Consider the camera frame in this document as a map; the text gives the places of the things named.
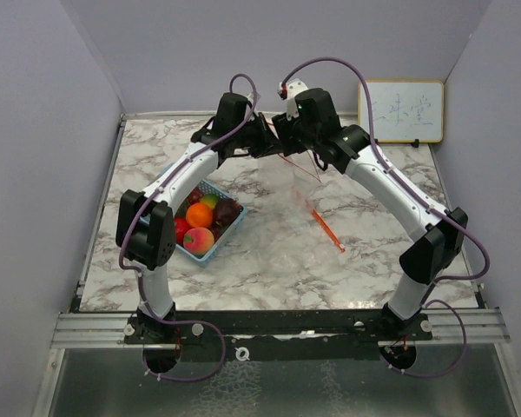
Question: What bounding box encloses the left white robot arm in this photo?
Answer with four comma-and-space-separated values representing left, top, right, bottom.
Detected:
115, 91, 275, 343

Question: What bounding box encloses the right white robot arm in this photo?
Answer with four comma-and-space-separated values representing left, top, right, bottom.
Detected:
272, 83, 468, 340

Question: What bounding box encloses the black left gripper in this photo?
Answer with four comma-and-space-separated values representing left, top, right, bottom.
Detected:
233, 112, 282, 159

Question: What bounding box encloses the red grape bunch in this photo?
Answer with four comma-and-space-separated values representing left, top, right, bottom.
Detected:
187, 187, 204, 205

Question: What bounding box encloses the purple cable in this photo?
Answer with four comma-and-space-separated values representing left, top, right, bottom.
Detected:
118, 73, 261, 383
278, 57, 491, 377

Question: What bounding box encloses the pink yellow peach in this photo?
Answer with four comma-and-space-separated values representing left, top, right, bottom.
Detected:
182, 228, 215, 256

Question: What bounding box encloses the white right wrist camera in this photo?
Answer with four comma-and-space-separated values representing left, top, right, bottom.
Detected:
278, 78, 308, 120

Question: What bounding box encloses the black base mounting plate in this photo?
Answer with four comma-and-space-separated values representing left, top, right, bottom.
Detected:
124, 309, 432, 362

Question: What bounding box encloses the aluminium front rail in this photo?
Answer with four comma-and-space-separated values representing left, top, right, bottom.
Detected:
51, 308, 510, 348

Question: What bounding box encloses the clear zip bag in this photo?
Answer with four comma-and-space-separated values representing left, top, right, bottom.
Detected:
260, 151, 322, 215

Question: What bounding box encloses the orange fruit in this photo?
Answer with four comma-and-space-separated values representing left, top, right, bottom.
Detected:
185, 202, 214, 228

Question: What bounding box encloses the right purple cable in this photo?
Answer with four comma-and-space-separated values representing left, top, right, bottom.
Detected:
278, 57, 491, 377

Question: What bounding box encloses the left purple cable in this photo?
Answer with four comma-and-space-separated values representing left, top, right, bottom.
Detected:
118, 73, 261, 383

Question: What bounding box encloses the red tomato fruit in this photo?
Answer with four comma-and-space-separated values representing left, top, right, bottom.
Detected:
174, 217, 191, 246

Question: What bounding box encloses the blue perforated plastic basket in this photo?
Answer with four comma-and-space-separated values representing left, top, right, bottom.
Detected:
175, 180, 247, 267

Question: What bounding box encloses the small whiteboard with writing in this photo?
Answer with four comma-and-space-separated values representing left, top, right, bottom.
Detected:
358, 80, 445, 143

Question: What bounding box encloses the clear bag orange zipper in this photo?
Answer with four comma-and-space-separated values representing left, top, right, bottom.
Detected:
255, 203, 346, 283

